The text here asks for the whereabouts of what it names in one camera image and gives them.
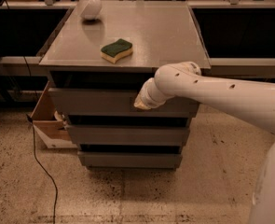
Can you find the white bowl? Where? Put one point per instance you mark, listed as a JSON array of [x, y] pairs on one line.
[[91, 10]]

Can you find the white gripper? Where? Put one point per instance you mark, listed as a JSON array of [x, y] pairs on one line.
[[145, 98]]

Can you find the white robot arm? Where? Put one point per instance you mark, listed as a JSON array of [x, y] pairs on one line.
[[252, 102]]

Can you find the grey middle drawer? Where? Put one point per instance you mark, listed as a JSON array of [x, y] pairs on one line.
[[127, 136]]

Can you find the grey drawer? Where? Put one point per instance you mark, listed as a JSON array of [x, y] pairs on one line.
[[127, 136], [116, 103], [129, 160]]

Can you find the grey bottom drawer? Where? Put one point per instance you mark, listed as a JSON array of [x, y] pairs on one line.
[[129, 160]]

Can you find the grey drawer cabinet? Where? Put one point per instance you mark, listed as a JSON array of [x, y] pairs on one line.
[[160, 32]]

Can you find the green yellow sponge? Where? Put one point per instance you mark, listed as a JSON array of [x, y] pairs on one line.
[[116, 50]]

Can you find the grey top drawer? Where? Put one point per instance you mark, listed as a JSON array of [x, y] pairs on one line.
[[116, 103]]

